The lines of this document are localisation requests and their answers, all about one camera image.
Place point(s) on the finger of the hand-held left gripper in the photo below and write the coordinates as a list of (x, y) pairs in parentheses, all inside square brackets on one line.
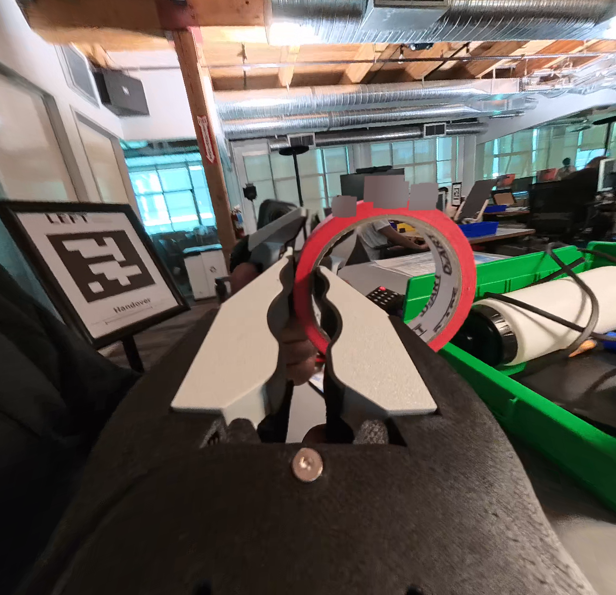
[(344, 250), (276, 231)]

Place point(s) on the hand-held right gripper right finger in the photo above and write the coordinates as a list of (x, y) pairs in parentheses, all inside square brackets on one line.
[(380, 364)]

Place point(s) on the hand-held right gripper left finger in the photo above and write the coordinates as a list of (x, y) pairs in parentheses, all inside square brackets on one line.
[(226, 354)]

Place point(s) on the black remote control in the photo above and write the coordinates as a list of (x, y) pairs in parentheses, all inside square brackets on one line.
[(384, 297)]

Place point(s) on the red tape roll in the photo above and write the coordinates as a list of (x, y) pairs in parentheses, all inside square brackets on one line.
[(452, 272)]

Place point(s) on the green plastic bin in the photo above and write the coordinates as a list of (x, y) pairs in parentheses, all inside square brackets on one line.
[(529, 426)]

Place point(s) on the red fire extinguisher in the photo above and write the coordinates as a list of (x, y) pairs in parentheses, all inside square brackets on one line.
[(238, 224)]

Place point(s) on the black floor lamp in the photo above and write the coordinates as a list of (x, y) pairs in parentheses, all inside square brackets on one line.
[(293, 152)]

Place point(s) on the badge card red clip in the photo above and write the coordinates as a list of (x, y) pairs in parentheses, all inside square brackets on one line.
[(317, 384)]

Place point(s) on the white cabinet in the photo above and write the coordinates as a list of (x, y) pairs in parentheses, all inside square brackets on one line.
[(204, 272)]

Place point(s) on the plastic-sleeved paper sheet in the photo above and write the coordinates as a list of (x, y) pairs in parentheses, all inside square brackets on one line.
[(433, 265)]

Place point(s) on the black framed marker sign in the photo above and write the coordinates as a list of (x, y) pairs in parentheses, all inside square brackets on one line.
[(96, 267)]

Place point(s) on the white bottle black base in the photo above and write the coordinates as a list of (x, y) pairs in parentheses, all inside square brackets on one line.
[(539, 311)]

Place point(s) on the black mat sheet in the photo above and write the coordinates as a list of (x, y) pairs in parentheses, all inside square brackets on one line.
[(577, 388)]

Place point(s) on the wooden post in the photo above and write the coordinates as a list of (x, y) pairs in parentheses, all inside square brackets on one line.
[(207, 147)]

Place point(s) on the red post sign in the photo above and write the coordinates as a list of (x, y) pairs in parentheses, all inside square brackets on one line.
[(206, 140)]

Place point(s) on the silver air duct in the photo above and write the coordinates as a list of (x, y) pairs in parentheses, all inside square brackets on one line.
[(361, 103)]

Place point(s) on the black wall speaker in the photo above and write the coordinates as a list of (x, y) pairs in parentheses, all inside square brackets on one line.
[(122, 93)]

